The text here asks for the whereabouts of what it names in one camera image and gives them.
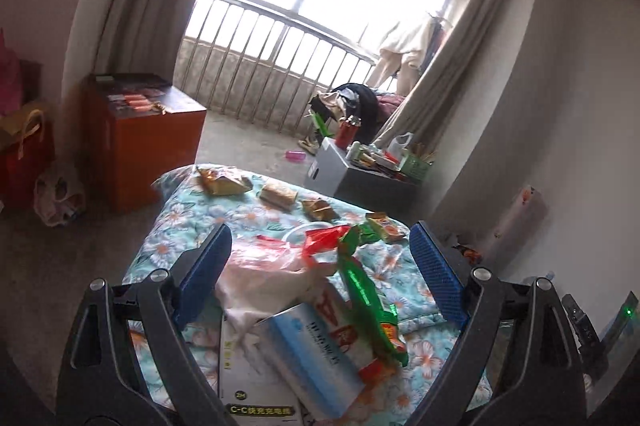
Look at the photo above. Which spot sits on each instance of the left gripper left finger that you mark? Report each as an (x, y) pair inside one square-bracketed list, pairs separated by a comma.
[(100, 380)]

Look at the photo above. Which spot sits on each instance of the green plastic basket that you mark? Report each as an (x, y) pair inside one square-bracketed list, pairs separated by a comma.
[(414, 167)]

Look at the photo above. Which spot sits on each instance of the tan snack packet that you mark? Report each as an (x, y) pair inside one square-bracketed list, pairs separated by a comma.
[(278, 195)]

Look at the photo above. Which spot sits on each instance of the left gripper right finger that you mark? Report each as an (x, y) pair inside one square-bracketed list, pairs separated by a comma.
[(515, 361)]

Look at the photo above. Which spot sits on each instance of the red gift bag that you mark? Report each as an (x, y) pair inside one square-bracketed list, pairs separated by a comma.
[(27, 150)]

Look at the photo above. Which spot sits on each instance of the white AD milk bottle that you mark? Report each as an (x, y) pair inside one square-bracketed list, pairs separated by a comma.
[(342, 328)]

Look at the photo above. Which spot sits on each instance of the yellow crumpled snack wrapper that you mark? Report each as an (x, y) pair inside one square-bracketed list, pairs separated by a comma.
[(224, 181)]

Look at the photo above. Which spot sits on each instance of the black clothes pile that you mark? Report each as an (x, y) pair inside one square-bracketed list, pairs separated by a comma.
[(373, 108)]

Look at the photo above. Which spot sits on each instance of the light blue tissue box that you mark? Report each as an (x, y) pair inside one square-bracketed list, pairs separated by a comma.
[(297, 343)]

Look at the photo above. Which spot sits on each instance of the red thermos bottle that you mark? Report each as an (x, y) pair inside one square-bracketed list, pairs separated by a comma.
[(346, 132)]

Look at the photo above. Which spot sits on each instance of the right grey curtain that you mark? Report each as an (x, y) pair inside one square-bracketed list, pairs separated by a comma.
[(426, 111)]

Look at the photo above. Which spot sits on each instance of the white plastic bag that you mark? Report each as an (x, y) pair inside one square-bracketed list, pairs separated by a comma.
[(264, 276)]

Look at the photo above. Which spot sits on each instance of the brown crumpled wrapper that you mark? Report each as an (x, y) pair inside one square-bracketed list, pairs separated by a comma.
[(317, 209)]

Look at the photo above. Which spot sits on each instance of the rolled floral paper tube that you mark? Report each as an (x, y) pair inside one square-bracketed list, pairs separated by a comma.
[(514, 225)]

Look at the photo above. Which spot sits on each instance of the metal balcony railing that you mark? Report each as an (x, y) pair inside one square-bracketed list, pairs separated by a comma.
[(257, 63)]

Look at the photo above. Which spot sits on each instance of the floral blue quilt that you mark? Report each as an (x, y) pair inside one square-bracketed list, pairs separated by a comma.
[(187, 217)]

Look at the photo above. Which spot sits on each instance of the grey side table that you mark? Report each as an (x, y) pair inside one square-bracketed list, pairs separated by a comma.
[(331, 174)]

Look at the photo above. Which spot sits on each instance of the grey charging cable box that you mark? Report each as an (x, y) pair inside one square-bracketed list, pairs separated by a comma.
[(250, 389)]

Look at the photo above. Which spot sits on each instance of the orange wooden cabinet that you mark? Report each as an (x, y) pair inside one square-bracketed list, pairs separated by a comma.
[(134, 128)]

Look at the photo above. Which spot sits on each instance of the green snack bag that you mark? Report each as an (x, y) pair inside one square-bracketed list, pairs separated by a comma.
[(374, 314)]

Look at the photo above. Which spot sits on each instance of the orange small snack packet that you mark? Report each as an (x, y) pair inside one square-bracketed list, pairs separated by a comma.
[(385, 227)]

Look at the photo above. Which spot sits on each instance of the floor plastic bag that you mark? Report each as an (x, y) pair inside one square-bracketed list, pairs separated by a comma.
[(59, 196)]

